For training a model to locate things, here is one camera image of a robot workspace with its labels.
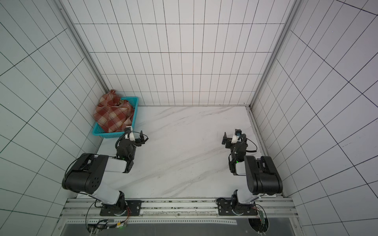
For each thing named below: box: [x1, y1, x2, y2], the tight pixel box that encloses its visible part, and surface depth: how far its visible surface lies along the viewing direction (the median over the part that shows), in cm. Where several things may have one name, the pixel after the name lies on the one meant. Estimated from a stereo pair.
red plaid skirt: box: [93, 88, 135, 133], surface depth 102 cm
